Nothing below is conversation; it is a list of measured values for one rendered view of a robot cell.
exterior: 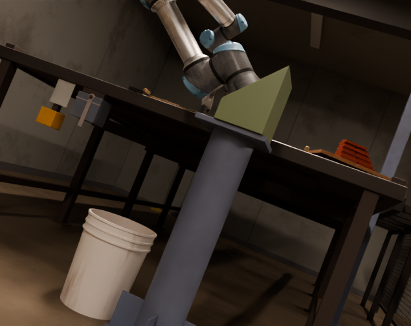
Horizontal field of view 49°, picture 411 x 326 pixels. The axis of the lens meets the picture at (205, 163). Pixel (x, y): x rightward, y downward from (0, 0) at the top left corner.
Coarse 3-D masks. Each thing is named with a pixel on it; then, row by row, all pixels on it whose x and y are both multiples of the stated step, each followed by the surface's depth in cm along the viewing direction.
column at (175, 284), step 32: (224, 128) 161; (224, 160) 162; (192, 192) 165; (224, 192) 162; (192, 224) 161; (192, 256) 160; (160, 288) 161; (192, 288) 162; (128, 320) 170; (160, 320) 159
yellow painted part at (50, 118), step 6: (42, 108) 215; (48, 108) 215; (54, 108) 218; (60, 108) 220; (42, 114) 215; (48, 114) 214; (54, 114) 213; (60, 114) 217; (36, 120) 215; (42, 120) 214; (48, 120) 214; (54, 120) 214; (60, 120) 218; (54, 126) 216; (60, 126) 220
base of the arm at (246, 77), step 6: (234, 72) 169; (240, 72) 168; (246, 72) 168; (252, 72) 170; (228, 78) 170; (234, 78) 168; (240, 78) 167; (246, 78) 167; (252, 78) 167; (258, 78) 169; (228, 84) 171; (234, 84) 168; (240, 84) 166; (246, 84) 165; (228, 90) 171; (234, 90) 169
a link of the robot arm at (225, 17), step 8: (200, 0) 187; (208, 0) 187; (216, 0) 189; (208, 8) 191; (216, 8) 191; (224, 8) 193; (216, 16) 195; (224, 16) 195; (232, 16) 198; (240, 16) 200; (224, 24) 198; (232, 24) 199; (240, 24) 200; (224, 32) 203; (232, 32) 203; (240, 32) 204
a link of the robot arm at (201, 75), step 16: (144, 0) 180; (160, 0) 176; (160, 16) 180; (176, 16) 178; (176, 32) 177; (176, 48) 180; (192, 48) 177; (192, 64) 176; (208, 64) 174; (192, 80) 177; (208, 80) 175
